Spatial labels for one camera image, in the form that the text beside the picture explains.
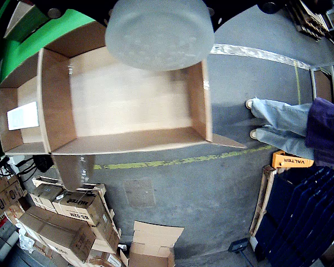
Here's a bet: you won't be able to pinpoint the white device box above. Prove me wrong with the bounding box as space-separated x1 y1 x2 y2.
7 155 26 167

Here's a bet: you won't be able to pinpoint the divided cardboard box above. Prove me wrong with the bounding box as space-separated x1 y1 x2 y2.
0 21 248 192

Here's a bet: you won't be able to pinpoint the cardboard box printed BS-52M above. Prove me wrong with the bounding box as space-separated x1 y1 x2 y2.
52 191 106 226

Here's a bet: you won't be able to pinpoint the cardboard box under printed box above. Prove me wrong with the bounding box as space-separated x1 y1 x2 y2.
90 214 120 253

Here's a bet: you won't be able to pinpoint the person in jeans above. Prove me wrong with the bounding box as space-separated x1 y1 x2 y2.
244 96 334 167

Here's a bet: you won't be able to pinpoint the open flattened cardboard box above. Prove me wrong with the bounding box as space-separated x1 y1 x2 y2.
119 220 185 267

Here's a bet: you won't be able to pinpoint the white plastic wrap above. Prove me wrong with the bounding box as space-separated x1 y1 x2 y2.
16 222 36 254

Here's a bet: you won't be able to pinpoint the metal rack with boards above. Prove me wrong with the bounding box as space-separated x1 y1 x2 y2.
308 62 334 108

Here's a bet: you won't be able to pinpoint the cardboard box with white label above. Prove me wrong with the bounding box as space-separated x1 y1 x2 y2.
30 183 63 209

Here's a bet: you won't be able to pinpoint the long cardboard box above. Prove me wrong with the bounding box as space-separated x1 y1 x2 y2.
18 205 97 262

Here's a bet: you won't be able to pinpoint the yellow pallet truck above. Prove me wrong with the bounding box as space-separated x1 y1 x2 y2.
272 150 315 169

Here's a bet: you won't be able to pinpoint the leaning wooden pallet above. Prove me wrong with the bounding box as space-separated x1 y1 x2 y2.
249 164 279 237

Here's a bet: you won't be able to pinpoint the wooden floor pallet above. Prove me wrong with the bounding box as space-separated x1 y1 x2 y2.
31 175 122 237

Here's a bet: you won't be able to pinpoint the flat white box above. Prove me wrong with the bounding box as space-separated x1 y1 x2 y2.
7 101 40 131

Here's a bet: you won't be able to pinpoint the dark blue crates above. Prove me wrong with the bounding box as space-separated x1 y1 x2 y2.
254 165 334 267

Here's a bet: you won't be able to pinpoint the white shoe spray bottle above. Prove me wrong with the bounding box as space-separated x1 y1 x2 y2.
105 0 215 72

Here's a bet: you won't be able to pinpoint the torn cardboard box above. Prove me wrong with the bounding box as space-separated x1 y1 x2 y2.
87 249 123 267

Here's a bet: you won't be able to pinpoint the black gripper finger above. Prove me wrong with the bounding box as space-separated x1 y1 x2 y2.
24 0 120 28
205 0 292 32

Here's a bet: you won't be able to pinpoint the black round device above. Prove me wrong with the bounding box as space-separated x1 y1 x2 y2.
32 154 54 174

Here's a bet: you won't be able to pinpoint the black floor stand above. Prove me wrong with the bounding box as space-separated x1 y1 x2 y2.
228 237 251 267

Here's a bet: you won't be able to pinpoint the wooden pallet stack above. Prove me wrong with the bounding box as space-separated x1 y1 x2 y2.
285 0 332 42

